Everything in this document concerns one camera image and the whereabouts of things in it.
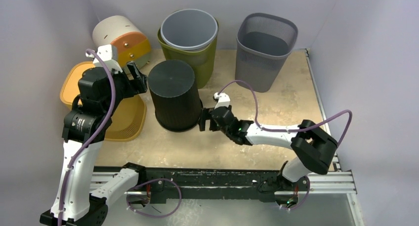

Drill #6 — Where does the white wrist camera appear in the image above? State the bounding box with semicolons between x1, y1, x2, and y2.
213;92;231;109
85;44;123;74

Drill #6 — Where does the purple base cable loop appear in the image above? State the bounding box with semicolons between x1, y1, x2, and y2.
126;178;182;219

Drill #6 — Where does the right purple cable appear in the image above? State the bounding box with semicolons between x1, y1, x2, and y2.
214;80;353;212

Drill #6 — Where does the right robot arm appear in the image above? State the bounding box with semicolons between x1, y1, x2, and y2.
199;106;338;190

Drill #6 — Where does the light grey round bin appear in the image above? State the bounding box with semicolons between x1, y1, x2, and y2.
160;8;219;51

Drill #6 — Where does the olive green waste bin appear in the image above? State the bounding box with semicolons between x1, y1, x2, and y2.
157;30;217;89

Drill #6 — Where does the black round waste bin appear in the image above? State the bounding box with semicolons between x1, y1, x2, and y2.
148;60;203;132

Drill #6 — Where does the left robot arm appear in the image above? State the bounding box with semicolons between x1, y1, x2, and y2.
40;61;147;226

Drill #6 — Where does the multicolour round drawer cabinet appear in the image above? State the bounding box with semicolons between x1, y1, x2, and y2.
92;15;152;72

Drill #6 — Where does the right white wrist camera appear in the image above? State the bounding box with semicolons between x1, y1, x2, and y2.
213;92;231;109

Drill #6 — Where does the yellow ribbed waste bin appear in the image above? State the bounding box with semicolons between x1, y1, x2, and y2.
60;61;147;142

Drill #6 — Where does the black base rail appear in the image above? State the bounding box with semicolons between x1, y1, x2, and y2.
93;162;312;206

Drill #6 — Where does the dark grey mesh waste bin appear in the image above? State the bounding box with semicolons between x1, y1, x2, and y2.
235;13;298;92

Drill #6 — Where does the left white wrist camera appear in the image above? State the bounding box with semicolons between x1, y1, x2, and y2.
85;44;123;74

